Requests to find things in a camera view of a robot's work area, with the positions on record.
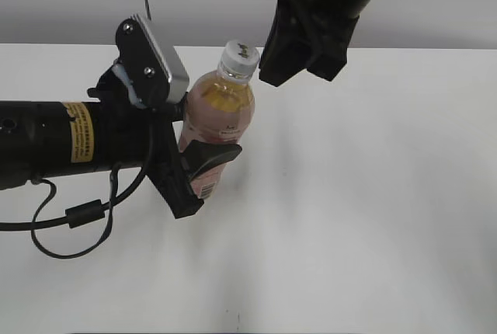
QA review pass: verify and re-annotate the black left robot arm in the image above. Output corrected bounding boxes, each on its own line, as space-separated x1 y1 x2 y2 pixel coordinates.
1 63 242 228

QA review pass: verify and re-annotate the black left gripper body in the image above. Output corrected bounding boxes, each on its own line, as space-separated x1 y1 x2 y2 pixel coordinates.
88 62 203 219

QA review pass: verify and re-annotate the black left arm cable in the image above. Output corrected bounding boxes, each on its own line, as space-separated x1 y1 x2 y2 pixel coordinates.
0 116 164 260

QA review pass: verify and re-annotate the white bottle cap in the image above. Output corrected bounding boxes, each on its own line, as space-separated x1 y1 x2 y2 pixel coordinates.
221 40 260 76

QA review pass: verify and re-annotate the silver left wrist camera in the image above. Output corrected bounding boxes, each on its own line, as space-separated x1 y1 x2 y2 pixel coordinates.
113 14 189 110

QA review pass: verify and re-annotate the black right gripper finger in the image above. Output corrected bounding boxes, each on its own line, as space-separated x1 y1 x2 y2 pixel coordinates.
259 7 316 87
306 36 348 82

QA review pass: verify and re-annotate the pink label tea bottle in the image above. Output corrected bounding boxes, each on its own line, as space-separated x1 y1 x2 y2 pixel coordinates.
176 39 260 200

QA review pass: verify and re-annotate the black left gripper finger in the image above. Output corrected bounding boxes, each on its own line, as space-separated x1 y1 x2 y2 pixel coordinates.
180 140 242 177

